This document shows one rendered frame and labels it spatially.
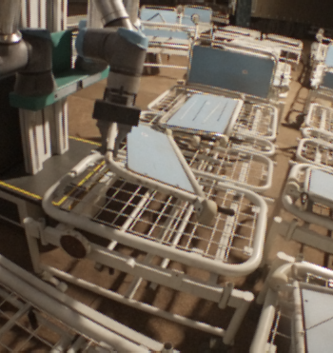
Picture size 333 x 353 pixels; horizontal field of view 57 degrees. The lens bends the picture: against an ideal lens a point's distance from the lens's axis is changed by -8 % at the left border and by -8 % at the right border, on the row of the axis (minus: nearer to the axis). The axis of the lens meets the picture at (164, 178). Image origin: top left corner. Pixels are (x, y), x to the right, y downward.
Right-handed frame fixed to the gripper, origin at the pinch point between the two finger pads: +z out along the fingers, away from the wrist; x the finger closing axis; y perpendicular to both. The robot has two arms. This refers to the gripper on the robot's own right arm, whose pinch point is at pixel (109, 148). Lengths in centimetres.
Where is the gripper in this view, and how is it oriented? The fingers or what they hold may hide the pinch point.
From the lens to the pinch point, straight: 95.8
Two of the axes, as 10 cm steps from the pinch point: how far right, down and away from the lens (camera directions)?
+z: -2.3, 9.2, 3.2
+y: -1.1, -3.5, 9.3
